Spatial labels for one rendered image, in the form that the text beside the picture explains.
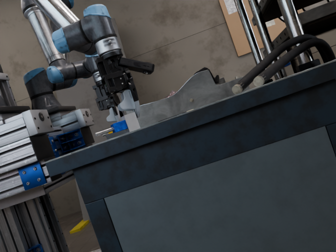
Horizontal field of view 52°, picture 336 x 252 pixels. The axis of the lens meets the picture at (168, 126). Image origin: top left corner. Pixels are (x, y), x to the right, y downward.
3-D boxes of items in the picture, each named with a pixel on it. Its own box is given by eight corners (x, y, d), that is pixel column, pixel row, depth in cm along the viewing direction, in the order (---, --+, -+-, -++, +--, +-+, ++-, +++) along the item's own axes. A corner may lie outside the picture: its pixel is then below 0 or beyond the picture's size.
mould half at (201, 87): (132, 131, 143) (121, 100, 142) (145, 127, 168) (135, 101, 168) (250, 90, 135) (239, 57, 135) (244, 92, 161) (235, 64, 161)
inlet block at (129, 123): (99, 142, 102) (93, 125, 102) (97, 143, 106) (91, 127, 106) (140, 128, 106) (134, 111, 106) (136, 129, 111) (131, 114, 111)
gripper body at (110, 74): (106, 98, 110) (94, 62, 110) (131, 90, 113) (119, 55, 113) (111, 93, 103) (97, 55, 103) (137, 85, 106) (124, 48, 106)
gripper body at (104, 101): (105, 111, 156) (96, 86, 155) (123, 105, 154) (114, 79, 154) (99, 112, 148) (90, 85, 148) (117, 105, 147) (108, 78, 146)
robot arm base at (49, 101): (27, 118, 174) (20, 99, 174) (41, 117, 189) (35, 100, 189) (54, 108, 172) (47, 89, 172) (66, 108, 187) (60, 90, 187)
